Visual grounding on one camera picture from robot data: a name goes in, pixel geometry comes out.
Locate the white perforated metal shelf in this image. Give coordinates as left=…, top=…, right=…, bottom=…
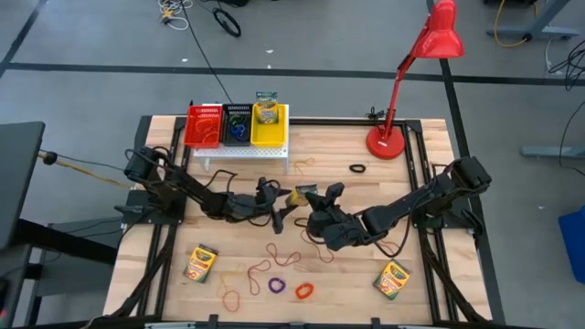
left=192, top=102, right=291, bottom=175

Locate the yellow plastic basket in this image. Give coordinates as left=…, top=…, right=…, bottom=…
left=250, top=103, right=291, bottom=149

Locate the black plastic basket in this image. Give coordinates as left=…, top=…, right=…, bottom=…
left=220, top=103, right=254, bottom=148

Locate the black desk frame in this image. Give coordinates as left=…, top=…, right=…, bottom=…
left=0, top=218, right=119, bottom=329

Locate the grey metal desk leg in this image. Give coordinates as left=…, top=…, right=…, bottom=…
left=485, top=0, right=580, bottom=42

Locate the white yellow cable bundle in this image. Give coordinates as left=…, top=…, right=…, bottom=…
left=156, top=0, right=191, bottom=32

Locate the yellow green crayon box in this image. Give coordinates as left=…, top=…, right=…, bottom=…
left=371, top=257, right=411, bottom=302
left=253, top=90, right=281, bottom=126
left=182, top=243, right=220, bottom=285
left=284, top=183, right=320, bottom=208

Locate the blue plastic bin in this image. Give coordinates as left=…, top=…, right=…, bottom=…
left=558, top=205, right=585, bottom=285

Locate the yellow tether cord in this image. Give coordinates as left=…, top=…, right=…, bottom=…
left=37, top=149, right=134, bottom=190

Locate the black floor cable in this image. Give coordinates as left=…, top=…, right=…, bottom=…
left=558, top=99, right=585, bottom=178
left=547, top=37, right=585, bottom=92

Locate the orange coil wristband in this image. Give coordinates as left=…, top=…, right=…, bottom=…
left=293, top=281, right=316, bottom=302

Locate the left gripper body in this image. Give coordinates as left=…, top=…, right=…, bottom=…
left=223, top=176, right=285, bottom=236

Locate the dark grey desk top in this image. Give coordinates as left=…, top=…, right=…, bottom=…
left=0, top=120, right=47, bottom=250

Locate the red rubber band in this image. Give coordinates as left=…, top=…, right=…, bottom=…
left=374, top=239, right=403, bottom=258
left=246, top=259, right=272, bottom=297
left=265, top=241, right=303, bottom=269

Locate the yellow rubber band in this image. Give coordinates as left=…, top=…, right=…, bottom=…
left=216, top=268, right=249, bottom=299
left=292, top=156, right=317, bottom=177

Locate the long black cable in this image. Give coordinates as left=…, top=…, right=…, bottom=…
left=179, top=0, right=235, bottom=106

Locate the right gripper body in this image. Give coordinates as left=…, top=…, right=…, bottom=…
left=304, top=181, right=369, bottom=252

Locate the purple coil wristband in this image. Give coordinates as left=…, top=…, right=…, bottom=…
left=267, top=276, right=288, bottom=295

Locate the black cable coil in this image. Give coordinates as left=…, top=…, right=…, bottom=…
left=211, top=6, right=242, bottom=39

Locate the red plastic basket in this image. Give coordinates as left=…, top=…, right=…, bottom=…
left=183, top=104, right=225, bottom=150

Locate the black lamp cord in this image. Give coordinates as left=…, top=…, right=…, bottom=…
left=364, top=106, right=390, bottom=123

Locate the grey metal desk foot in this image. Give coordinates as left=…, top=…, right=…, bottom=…
left=521, top=145, right=585, bottom=161

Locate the blue coil wristband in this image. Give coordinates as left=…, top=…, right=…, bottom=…
left=229, top=124, right=251, bottom=143

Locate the long red cable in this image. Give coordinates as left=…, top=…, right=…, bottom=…
left=298, top=227, right=336, bottom=265

